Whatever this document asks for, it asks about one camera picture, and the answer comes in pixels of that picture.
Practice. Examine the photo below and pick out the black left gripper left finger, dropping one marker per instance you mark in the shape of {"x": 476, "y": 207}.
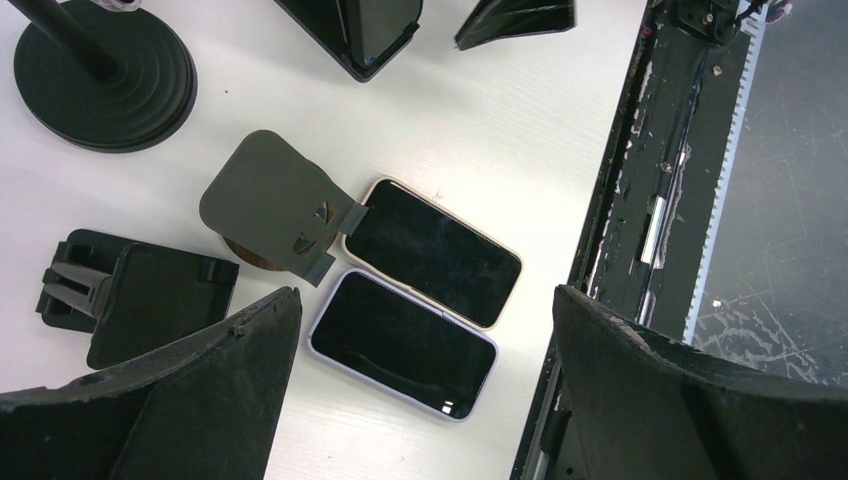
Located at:
{"x": 206, "y": 406}

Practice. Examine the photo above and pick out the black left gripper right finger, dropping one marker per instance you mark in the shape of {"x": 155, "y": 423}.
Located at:
{"x": 649, "y": 407}

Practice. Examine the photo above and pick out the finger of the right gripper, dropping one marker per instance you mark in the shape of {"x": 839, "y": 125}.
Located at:
{"x": 493, "y": 20}

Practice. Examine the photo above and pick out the black folding phone stand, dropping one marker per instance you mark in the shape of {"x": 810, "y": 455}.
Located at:
{"x": 132, "y": 297}

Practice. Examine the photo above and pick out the lilac case smartphone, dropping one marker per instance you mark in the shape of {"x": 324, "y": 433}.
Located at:
{"x": 395, "y": 342}

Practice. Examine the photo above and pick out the wood-base phone stand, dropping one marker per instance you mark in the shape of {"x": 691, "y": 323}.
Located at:
{"x": 274, "y": 202}

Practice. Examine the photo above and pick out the cream case smartphone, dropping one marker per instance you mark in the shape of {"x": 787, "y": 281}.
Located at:
{"x": 414, "y": 243}

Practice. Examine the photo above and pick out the black small phone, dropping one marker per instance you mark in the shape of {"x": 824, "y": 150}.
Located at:
{"x": 362, "y": 36}

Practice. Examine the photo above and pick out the black round-base phone stand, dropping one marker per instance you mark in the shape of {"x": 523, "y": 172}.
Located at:
{"x": 106, "y": 76}

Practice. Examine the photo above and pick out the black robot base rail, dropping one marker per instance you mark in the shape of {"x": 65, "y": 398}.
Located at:
{"x": 642, "y": 240}

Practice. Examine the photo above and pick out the white cable duct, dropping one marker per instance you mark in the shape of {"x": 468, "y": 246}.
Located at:
{"x": 753, "y": 30}

